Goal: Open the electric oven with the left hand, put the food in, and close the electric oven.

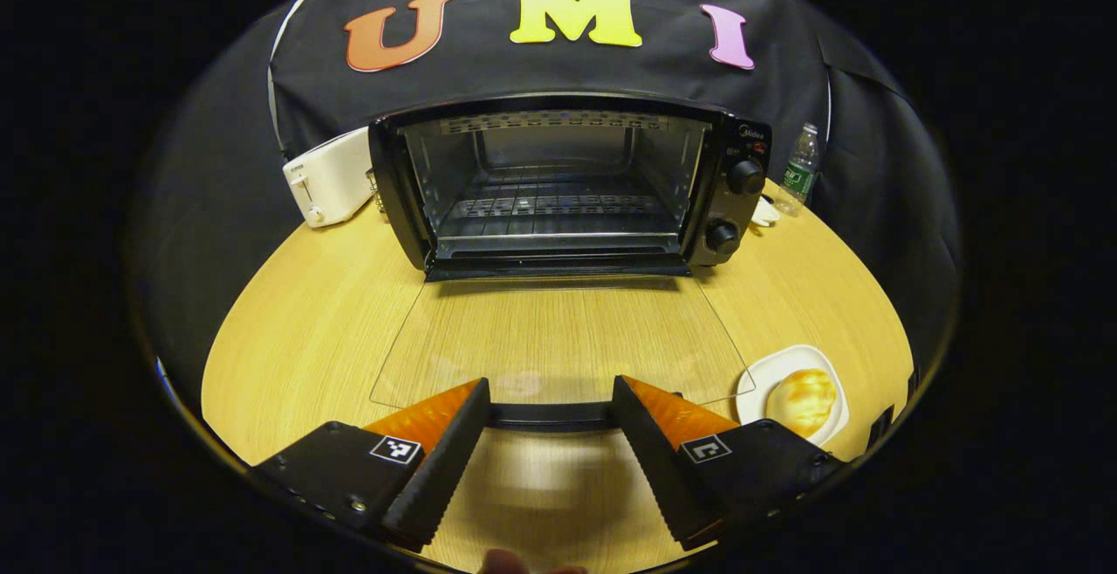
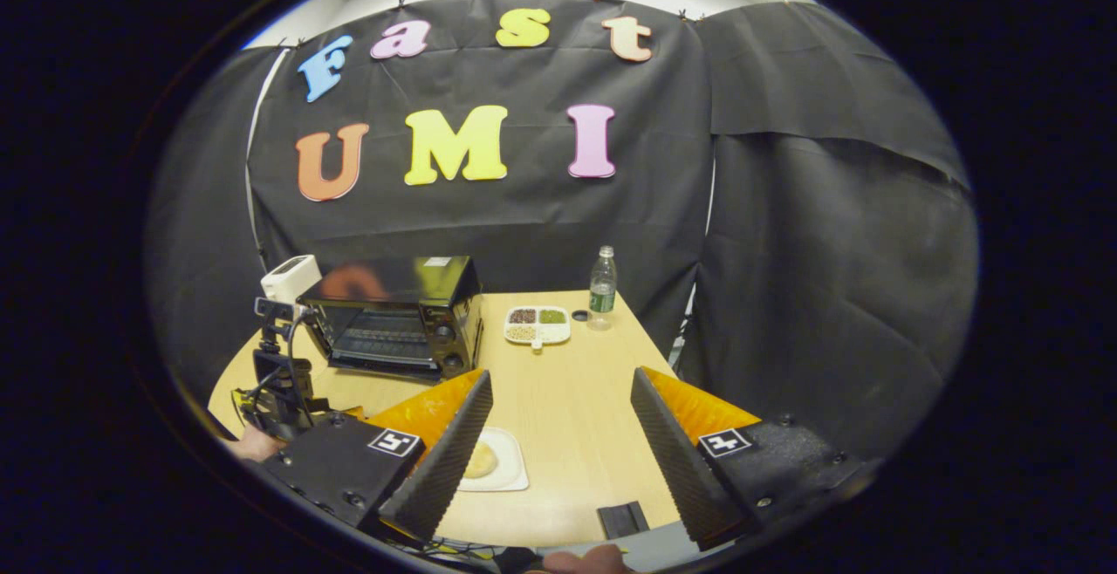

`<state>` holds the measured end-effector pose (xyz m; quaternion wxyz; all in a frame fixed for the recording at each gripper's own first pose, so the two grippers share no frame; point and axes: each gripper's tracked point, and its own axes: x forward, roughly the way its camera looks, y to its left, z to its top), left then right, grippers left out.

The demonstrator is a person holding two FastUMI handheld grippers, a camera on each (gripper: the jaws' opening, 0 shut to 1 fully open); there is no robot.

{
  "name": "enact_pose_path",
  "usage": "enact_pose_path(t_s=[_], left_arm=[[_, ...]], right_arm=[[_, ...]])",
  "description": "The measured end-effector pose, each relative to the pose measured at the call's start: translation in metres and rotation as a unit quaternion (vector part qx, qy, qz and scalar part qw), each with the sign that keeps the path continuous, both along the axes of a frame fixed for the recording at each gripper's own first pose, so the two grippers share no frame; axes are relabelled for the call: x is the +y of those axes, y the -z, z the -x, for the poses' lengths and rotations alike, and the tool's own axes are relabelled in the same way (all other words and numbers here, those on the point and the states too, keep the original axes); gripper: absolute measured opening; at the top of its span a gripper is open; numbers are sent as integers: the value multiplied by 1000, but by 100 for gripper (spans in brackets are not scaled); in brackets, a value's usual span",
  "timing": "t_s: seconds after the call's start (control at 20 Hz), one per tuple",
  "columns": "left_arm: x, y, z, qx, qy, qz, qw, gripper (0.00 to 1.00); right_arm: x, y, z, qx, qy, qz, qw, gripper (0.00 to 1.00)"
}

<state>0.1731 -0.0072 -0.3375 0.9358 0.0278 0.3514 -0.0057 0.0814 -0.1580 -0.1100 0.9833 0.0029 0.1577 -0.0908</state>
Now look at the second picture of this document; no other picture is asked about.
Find white toaster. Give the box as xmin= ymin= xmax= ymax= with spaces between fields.
xmin=261 ymin=255 xmax=322 ymax=304

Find black cables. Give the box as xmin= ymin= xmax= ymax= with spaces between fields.
xmin=384 ymin=537 xmax=524 ymax=568

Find black clamp block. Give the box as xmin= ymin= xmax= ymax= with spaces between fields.
xmin=597 ymin=501 xmax=651 ymax=540

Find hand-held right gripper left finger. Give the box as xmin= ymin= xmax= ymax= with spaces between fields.
xmin=257 ymin=370 xmax=494 ymax=545

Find white square plate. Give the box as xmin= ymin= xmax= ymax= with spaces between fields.
xmin=454 ymin=427 xmax=530 ymax=493

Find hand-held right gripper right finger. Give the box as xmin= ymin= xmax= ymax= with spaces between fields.
xmin=630 ymin=367 xmax=882 ymax=553

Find round yellow bread bun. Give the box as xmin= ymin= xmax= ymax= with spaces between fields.
xmin=463 ymin=441 xmax=499 ymax=479

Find black electric oven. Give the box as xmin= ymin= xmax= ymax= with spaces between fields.
xmin=297 ymin=256 xmax=483 ymax=383

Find white divided dish of beans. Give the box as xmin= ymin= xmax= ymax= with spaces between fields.
xmin=504 ymin=306 xmax=572 ymax=353

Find clear plastic water bottle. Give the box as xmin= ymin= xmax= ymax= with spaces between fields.
xmin=587 ymin=246 xmax=618 ymax=331

